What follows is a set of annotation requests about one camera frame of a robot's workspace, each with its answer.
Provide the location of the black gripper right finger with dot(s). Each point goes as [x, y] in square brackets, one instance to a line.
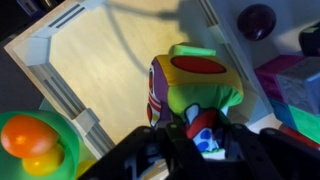
[239, 141]

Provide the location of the lime green plastic block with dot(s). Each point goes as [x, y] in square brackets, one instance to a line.
[180, 49]

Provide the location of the pink grey plush cube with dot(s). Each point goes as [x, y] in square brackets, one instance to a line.
[292, 85]

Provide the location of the orange toy fruit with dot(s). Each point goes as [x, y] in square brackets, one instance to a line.
[24, 136]

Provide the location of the colourful square plush cube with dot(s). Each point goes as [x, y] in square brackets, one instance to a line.
[192, 91]

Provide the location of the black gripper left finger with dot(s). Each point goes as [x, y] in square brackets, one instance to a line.
[185, 161]

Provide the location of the green bowl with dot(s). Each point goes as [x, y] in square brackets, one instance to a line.
[11, 167]

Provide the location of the yellow toy fruit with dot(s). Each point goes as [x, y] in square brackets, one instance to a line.
[46, 163]

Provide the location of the yellow round object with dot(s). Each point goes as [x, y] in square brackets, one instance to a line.
[83, 167]

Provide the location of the dark red plum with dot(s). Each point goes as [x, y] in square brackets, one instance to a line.
[256, 22]

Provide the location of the wooden box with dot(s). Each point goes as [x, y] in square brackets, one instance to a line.
[90, 59]

